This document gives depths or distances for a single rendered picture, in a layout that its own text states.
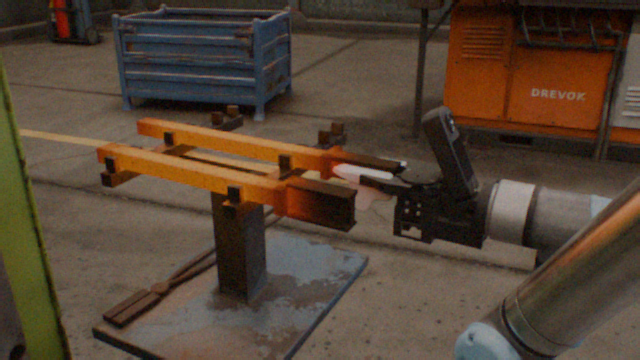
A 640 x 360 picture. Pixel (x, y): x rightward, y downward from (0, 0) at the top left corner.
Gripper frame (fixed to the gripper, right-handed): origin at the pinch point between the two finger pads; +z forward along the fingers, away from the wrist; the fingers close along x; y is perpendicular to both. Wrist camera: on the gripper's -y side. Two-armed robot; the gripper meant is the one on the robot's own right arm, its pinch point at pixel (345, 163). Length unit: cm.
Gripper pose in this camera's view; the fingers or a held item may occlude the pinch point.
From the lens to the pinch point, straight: 75.1
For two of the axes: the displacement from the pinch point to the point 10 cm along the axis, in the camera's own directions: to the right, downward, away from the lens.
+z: -8.8, -1.9, 4.3
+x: 4.7, -3.6, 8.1
